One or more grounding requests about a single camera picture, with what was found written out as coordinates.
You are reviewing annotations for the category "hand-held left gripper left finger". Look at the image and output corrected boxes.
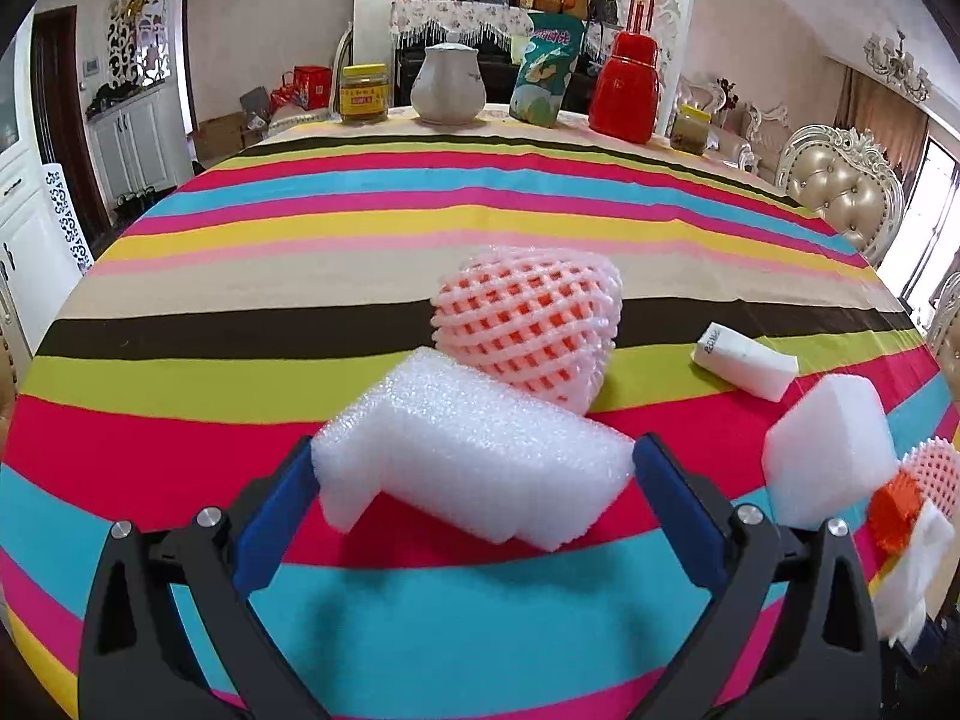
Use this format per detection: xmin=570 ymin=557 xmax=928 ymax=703
xmin=79 ymin=435 xmax=331 ymax=720

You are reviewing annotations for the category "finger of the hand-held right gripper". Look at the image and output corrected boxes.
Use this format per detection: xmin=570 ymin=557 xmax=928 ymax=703
xmin=910 ymin=611 xmax=960 ymax=668

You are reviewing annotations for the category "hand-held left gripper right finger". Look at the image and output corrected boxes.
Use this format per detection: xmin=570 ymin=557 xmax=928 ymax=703
xmin=632 ymin=433 xmax=884 ymax=720

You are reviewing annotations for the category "white plastic bag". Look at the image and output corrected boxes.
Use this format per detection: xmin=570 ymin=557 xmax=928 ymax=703
xmin=874 ymin=501 xmax=957 ymax=650

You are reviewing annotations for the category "large white foam block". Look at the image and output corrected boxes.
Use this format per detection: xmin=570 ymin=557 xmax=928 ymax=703
xmin=310 ymin=346 xmax=638 ymax=550

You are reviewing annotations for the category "orange foam fruit net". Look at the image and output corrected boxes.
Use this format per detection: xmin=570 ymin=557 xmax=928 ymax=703
xmin=868 ymin=474 xmax=925 ymax=557

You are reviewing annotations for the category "thick white foam block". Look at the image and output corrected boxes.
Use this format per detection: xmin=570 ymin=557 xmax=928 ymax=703
xmin=761 ymin=373 xmax=901 ymax=533

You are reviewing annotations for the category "pink foam fruit net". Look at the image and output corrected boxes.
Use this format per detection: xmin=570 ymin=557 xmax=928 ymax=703
xmin=896 ymin=439 xmax=960 ymax=522

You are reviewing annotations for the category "small white foam block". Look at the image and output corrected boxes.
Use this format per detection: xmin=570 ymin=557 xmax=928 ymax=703
xmin=690 ymin=322 xmax=800 ymax=402

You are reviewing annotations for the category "fruit in pink foam net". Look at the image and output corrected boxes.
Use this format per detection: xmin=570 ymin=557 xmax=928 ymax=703
xmin=431 ymin=244 xmax=625 ymax=417

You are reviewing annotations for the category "white patterned board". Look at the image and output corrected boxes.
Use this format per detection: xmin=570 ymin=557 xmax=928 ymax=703
xmin=41 ymin=163 xmax=95 ymax=271

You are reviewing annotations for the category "striped colourful tablecloth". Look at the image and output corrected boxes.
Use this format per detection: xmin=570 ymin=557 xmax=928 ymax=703
xmin=0 ymin=101 xmax=960 ymax=720

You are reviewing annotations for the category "small yellow-lid jar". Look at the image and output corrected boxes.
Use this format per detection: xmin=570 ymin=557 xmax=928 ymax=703
xmin=669 ymin=105 xmax=712 ymax=157

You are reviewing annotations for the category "brown cardboard box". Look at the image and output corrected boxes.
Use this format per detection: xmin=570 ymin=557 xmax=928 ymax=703
xmin=191 ymin=112 xmax=252 ymax=162

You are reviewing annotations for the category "white low cabinet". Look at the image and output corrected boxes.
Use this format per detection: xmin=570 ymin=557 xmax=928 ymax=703
xmin=86 ymin=82 xmax=196 ymax=203

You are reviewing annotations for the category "red thermos jug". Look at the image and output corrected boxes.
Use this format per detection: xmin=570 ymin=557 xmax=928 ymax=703
xmin=587 ymin=31 xmax=662 ymax=145

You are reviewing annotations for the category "yellow-label glass jar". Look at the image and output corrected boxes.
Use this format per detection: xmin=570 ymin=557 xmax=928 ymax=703
xmin=339 ymin=64 xmax=391 ymax=125

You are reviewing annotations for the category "large red gift box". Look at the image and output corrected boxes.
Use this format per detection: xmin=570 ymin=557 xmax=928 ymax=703
xmin=292 ymin=65 xmax=332 ymax=110

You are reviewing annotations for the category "brown curtain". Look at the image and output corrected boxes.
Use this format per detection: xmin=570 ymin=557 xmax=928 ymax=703
xmin=832 ymin=67 xmax=927 ymax=166

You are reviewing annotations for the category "green snack bag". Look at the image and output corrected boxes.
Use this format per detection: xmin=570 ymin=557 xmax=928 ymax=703
xmin=508 ymin=13 xmax=586 ymax=128

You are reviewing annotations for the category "white ceramic teapot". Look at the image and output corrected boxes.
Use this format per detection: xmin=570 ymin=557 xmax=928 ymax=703
xmin=410 ymin=43 xmax=485 ymax=125

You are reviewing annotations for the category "black piano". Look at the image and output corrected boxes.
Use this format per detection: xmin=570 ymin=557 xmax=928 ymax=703
xmin=394 ymin=41 xmax=601 ymax=110

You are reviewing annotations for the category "crystal chandelier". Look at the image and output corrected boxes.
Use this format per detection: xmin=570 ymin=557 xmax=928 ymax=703
xmin=862 ymin=30 xmax=931 ymax=102

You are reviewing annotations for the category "floral lace piano cover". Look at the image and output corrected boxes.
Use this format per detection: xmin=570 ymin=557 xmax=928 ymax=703
xmin=390 ymin=0 xmax=601 ymax=46

